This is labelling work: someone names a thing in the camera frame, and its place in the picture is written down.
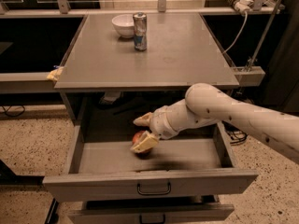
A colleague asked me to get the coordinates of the white power cable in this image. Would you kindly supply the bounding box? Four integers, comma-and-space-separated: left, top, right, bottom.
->
221, 11, 249, 55

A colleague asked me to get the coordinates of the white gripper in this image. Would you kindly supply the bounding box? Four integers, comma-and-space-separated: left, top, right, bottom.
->
131, 105, 178, 154

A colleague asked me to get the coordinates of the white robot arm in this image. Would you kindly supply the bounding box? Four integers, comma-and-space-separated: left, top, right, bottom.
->
131, 83, 299, 163

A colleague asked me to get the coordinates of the white bowl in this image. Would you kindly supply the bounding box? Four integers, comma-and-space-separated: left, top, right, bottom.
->
112, 14, 134, 38

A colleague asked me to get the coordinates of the red apple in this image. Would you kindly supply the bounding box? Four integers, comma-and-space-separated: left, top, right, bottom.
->
132, 131, 151, 155

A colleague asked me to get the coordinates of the silver blue drink can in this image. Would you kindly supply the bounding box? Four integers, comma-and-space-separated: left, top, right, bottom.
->
133, 12, 147, 51

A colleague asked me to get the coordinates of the white power strip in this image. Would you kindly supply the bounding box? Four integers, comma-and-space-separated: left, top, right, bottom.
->
226, 0, 252, 14

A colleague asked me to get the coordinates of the black floor cable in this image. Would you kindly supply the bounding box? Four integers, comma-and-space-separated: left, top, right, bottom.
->
0, 105, 26, 118

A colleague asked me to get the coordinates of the yellow sponge cloth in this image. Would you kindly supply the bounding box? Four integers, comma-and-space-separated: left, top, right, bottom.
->
47, 67, 64, 81

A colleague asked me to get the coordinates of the black cable bundle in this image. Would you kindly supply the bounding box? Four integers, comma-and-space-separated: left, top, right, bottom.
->
225, 123, 249, 146

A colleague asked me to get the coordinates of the black drawer handle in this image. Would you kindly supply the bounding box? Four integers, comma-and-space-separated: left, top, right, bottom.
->
136, 182, 172, 196
138, 215, 166, 224

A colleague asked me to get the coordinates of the black top drawer handle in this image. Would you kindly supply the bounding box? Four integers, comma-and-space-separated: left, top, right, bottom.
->
136, 182, 172, 196

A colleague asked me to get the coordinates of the open grey top drawer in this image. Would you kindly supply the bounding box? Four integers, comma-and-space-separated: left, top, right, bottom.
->
43, 123, 258, 202

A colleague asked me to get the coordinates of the grey cabinet counter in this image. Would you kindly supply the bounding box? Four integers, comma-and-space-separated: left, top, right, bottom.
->
54, 12, 240, 123

